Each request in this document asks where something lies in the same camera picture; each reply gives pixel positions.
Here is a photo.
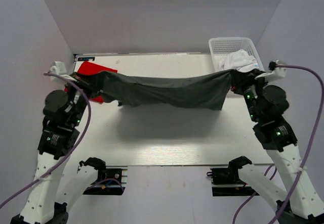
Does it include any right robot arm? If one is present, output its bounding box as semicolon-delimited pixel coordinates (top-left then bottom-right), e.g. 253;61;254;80
228;70;323;223

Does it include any blue label sticker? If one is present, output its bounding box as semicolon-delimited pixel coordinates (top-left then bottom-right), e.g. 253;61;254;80
77;57;95;62

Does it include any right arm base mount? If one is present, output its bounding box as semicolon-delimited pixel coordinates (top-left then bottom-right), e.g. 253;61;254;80
206;156;255;197

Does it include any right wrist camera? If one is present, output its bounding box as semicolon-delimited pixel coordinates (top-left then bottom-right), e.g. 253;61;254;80
255;60;287;83

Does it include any dark green t-shirt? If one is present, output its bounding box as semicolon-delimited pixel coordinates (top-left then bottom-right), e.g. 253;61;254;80
89;71;231;111

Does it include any white t-shirt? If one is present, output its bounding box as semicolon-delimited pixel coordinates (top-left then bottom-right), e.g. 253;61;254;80
219;50;260;73

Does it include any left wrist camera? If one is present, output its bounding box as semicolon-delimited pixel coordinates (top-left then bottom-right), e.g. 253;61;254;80
49;61;72;80

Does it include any white plastic perforated basket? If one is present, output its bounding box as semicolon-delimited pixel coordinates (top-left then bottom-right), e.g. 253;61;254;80
208;37;265;72

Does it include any folded red t-shirt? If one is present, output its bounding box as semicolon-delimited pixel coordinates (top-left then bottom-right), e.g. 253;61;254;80
72;60;118;104

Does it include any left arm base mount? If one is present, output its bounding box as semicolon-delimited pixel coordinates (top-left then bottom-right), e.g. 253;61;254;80
77;157;128;196

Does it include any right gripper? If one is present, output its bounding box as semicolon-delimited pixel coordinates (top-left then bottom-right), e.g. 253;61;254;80
231;68;271;122

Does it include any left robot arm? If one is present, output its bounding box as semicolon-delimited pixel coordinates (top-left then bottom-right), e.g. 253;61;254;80
11;72;107;223

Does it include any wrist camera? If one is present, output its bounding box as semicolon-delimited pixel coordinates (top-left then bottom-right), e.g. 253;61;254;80
255;60;287;83
49;61;72;80

